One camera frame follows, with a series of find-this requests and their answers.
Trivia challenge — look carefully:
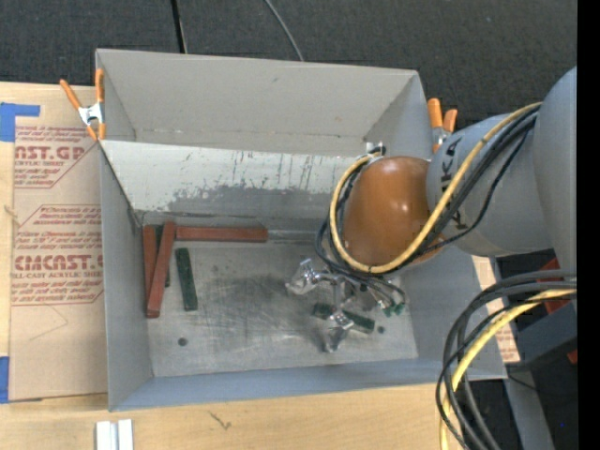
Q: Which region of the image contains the brown cardboard board red print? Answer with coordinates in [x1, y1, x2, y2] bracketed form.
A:
[0, 80, 110, 403]

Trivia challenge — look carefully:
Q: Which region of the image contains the grey metal bin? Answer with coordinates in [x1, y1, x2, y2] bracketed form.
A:
[95, 48, 508, 413]

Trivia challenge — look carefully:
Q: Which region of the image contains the red-brown flat block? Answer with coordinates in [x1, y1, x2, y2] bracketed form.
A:
[145, 220, 177, 320]
[142, 224, 158, 300]
[174, 225, 270, 244]

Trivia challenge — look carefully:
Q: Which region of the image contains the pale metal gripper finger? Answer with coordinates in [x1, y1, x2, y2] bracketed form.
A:
[284, 257, 325, 297]
[320, 310, 355, 354]

